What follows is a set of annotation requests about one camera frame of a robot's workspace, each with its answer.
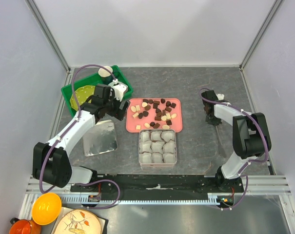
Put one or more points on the pink plastic tray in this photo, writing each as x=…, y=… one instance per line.
x=154, y=113

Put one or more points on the silver tin lid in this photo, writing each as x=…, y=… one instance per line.
x=100, y=139

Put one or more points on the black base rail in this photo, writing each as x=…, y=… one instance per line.
x=196, y=183

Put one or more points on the dark teal mug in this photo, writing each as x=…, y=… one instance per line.
x=107, y=76

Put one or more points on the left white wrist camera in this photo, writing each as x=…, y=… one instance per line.
x=119, y=88

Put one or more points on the orange mug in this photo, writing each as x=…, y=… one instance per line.
x=24, y=226

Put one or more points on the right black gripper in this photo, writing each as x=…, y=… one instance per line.
x=213, y=122

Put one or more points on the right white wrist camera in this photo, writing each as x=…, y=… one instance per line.
x=220, y=97

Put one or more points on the decorated round plate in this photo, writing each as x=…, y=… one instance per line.
x=78, y=221

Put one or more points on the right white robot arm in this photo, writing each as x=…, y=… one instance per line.
x=250, y=136

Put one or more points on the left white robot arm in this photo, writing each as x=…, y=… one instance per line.
x=51, y=162

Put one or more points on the yellow green plate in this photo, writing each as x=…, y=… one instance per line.
x=82, y=94

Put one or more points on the pink chocolate tin box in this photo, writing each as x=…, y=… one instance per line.
x=157, y=148

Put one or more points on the green plastic crate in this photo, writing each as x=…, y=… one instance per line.
x=93, y=80

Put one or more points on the metal tongs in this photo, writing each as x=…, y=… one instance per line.
x=220, y=145

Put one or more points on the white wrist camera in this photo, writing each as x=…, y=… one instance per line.
x=119, y=88
x=220, y=97

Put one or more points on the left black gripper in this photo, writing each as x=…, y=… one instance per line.
x=118, y=113

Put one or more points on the yellow bowl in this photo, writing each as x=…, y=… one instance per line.
x=46, y=209

